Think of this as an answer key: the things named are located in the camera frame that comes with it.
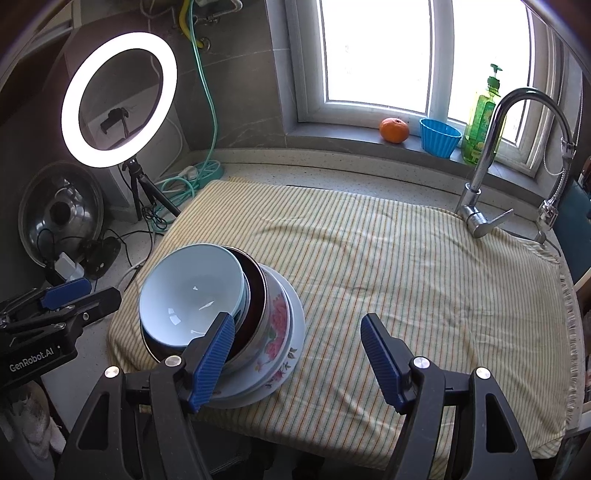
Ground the white plug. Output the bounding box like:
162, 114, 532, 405
177, 165, 199, 182

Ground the striped yellow cloth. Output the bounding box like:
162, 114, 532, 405
105, 177, 588, 476

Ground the black cable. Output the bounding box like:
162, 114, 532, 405
36, 202, 172, 296

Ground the flat floral plate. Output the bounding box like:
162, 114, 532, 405
207, 268, 305, 409

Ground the orange tangerine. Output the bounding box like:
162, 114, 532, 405
379, 117, 410, 144

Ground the glass pot lid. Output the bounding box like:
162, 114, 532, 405
18, 161, 104, 266

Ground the large steel bowl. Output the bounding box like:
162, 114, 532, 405
140, 246, 267, 368

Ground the blue fluted cup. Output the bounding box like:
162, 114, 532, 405
420, 118, 462, 159

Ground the yellow gas hose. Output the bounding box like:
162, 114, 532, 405
179, 0, 206, 51

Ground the white ring light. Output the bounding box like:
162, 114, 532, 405
60, 31, 178, 169

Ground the black tripod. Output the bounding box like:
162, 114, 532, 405
122, 157, 180, 220

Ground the green dish soap bottle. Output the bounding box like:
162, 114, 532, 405
461, 64, 502, 165

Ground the chrome kitchen faucet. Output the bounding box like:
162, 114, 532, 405
454, 86, 578, 245

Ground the teal power strip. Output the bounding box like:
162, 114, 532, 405
179, 160, 224, 191

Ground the floral white deep plate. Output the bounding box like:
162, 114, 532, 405
213, 265, 291, 401

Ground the black puck device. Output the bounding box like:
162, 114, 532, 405
80, 237, 121, 280

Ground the gloved left hand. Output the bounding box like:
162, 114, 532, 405
1, 381, 66, 479

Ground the teal power cable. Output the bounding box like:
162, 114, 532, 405
147, 0, 223, 232

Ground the light blue ceramic bowl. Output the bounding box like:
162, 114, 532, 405
138, 243, 247, 348

